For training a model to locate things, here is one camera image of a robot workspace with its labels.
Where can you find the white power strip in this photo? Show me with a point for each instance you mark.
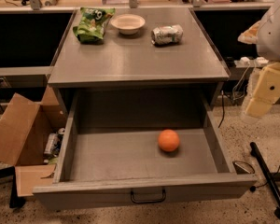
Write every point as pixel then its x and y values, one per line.
pixel 256 61

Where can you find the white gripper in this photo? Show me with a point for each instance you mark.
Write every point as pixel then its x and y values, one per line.
pixel 274 36

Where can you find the green chip bag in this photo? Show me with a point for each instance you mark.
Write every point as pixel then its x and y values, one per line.
pixel 92 25

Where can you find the brown cardboard box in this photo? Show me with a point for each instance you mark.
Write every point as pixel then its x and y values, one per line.
pixel 25 127

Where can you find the black drawer handle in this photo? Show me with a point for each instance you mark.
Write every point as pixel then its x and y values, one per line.
pixel 147 196

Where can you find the black pole on floor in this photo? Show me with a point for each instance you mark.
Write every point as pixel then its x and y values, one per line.
pixel 271 178

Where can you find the grey cabinet counter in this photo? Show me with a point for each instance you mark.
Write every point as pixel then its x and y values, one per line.
pixel 126 80

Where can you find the orange fruit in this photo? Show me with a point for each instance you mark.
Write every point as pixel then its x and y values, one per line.
pixel 168 140

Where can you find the bottle in cardboard box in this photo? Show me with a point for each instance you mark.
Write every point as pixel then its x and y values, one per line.
pixel 51 145

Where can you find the grey open drawer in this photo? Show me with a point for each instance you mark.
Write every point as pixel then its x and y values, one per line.
pixel 99 165

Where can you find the crushed silver soda can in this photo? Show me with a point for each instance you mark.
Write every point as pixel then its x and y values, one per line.
pixel 164 35

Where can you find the white bowl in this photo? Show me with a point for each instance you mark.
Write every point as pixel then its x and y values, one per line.
pixel 128 24

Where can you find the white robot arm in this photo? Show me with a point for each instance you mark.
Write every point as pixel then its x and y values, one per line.
pixel 263 88

